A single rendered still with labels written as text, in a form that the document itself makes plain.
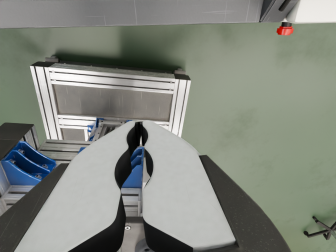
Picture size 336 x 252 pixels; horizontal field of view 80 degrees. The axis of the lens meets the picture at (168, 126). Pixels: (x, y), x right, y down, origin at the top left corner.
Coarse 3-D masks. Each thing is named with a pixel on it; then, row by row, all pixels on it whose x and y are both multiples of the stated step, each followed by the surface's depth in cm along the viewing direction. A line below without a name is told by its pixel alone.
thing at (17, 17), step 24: (0, 0) 30; (24, 0) 30; (48, 0) 30; (72, 0) 31; (96, 0) 31; (120, 0) 31; (144, 0) 31; (168, 0) 31; (192, 0) 32; (216, 0) 32; (240, 0) 32; (0, 24) 32; (24, 24) 32; (48, 24) 32; (72, 24) 32; (96, 24) 33; (120, 24) 33; (144, 24) 33; (168, 24) 34
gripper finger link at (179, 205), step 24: (144, 120) 12; (144, 144) 12; (168, 144) 10; (168, 168) 8; (192, 168) 8; (144, 192) 7; (168, 192) 7; (192, 192) 7; (144, 216) 6; (168, 216) 6; (192, 216) 6; (216, 216) 6; (168, 240) 6; (192, 240) 6; (216, 240) 6
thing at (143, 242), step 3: (141, 240) 50; (144, 240) 49; (138, 243) 50; (141, 243) 49; (144, 243) 48; (135, 246) 51; (138, 246) 49; (141, 246) 48; (144, 246) 48; (147, 246) 47; (135, 249) 50; (138, 249) 49; (141, 249) 48; (144, 249) 48; (147, 249) 49; (150, 249) 48
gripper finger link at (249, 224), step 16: (208, 160) 9; (208, 176) 8; (224, 176) 8; (224, 192) 7; (240, 192) 7; (224, 208) 7; (240, 208) 7; (256, 208) 7; (240, 224) 6; (256, 224) 6; (272, 224) 6; (240, 240) 6; (256, 240) 6; (272, 240) 6
